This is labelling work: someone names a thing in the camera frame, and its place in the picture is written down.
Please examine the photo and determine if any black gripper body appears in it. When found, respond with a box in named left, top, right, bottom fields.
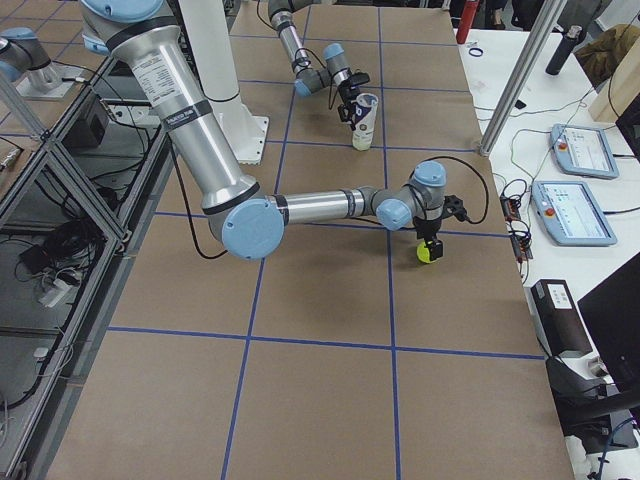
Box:
left=338, top=82, right=360, bottom=107
left=414, top=217, right=442, bottom=239

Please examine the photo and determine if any white blue tennis ball can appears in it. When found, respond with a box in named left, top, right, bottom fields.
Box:
left=352, top=93, right=379, bottom=136

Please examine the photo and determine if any yellow Wilson tennis ball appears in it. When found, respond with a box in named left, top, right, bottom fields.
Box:
left=352, top=131, right=373, bottom=151

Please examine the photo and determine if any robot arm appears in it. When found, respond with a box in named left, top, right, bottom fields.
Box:
left=268, top=0, right=370, bottom=131
left=81, top=1, right=446, bottom=263

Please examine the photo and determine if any white mounting plate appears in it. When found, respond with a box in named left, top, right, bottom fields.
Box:
left=234, top=113, right=269, bottom=165

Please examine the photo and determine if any lower teach pendant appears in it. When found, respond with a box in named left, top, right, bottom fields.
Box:
left=531, top=181, right=617, bottom=247

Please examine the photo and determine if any teach pendant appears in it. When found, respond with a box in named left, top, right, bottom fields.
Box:
left=531, top=181, right=617, bottom=247
left=550, top=124, right=619, bottom=180

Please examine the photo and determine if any brown paper table cover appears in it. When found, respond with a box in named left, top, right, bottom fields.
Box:
left=48, top=5, right=573, bottom=479

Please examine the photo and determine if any black box with label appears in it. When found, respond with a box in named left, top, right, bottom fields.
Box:
left=530, top=279, right=593, bottom=358

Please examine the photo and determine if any red bottle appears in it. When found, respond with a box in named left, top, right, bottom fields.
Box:
left=456, top=0, right=479, bottom=45

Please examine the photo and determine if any upper teach pendant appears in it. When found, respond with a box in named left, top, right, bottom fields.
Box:
left=550, top=124, right=619, bottom=180

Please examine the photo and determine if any black bottle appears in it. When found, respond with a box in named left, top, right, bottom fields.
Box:
left=545, top=25, right=586, bottom=76

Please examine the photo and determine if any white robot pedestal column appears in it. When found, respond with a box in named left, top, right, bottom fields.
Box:
left=179, top=0, right=245, bottom=126

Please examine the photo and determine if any aluminium frame post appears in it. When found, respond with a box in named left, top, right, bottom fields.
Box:
left=478, top=0, right=567, bottom=157

